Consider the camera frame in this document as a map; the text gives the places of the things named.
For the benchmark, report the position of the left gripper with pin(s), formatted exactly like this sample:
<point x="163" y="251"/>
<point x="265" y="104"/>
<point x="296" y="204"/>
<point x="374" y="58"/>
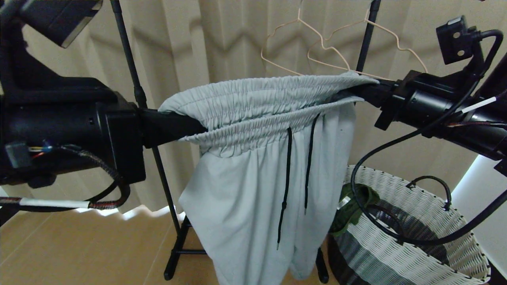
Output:
<point x="71" y="130"/>

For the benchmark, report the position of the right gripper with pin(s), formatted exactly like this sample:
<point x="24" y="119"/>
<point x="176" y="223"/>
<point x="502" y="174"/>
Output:
<point x="427" y="107"/>

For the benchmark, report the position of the pink clothes hanger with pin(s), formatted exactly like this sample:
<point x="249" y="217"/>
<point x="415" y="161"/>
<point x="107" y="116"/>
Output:
<point x="397" y="42"/>
<point x="299" y="19"/>

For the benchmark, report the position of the pale grey shorts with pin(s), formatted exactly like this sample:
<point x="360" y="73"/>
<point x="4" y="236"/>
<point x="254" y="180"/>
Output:
<point x="237" y="190"/>

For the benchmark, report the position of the black clothes rack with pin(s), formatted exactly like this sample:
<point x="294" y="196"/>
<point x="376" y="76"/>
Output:
<point x="126" y="59"/>

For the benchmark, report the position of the white laundry basket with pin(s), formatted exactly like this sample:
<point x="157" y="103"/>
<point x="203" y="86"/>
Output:
<point x="416" y="261"/>

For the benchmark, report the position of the green garment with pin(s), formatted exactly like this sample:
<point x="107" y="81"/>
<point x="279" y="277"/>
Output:
<point x="348" y="206"/>

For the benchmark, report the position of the beige curtain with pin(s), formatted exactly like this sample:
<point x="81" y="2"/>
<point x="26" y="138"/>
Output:
<point x="222" y="39"/>

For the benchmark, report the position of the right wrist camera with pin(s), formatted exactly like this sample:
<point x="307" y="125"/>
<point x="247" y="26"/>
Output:
<point x="453" y="41"/>

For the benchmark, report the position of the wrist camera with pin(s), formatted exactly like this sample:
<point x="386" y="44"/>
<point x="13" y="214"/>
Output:
<point x="59" y="19"/>
<point x="453" y="41"/>

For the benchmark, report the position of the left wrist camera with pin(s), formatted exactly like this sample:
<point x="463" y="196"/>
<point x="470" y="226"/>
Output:
<point x="59" y="19"/>

